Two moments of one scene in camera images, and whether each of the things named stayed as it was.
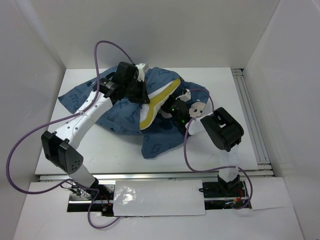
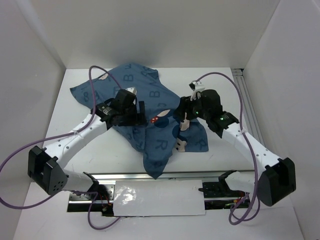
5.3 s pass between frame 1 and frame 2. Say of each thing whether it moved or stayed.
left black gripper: moved
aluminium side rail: stayed
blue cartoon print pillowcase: moved
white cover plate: stayed
